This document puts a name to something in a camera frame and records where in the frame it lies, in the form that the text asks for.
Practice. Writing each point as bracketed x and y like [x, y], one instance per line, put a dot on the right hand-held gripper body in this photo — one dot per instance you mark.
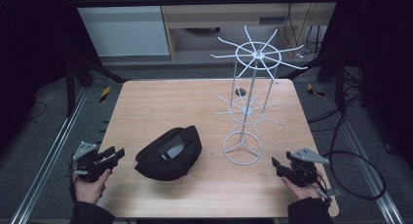
[305, 170]

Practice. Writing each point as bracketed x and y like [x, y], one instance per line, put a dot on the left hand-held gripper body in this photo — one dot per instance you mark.
[87, 159]

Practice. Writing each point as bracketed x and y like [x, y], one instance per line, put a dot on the person's right hand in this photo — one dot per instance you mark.
[303, 192]

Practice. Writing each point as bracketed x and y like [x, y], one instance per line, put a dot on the person's left hand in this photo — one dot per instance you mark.
[89, 191]

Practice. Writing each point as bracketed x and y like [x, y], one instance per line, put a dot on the yellow black striped tape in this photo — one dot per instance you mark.
[104, 94]
[314, 91]

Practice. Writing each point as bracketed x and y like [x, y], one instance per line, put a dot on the black cap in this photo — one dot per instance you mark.
[181, 165]

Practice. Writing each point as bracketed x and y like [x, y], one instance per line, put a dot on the black table grommet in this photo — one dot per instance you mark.
[240, 92]

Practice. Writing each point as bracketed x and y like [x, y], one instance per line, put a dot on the black metal stand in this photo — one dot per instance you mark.
[328, 71]
[81, 74]

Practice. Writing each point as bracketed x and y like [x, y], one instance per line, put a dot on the white cabinet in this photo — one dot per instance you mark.
[123, 29]

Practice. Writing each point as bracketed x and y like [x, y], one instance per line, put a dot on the light wooden desk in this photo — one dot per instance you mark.
[227, 14]

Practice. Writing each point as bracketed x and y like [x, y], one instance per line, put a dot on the black horizontal bar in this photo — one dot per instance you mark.
[195, 1]

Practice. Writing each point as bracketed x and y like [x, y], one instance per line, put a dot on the aluminium floor rail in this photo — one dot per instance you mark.
[48, 165]
[367, 159]

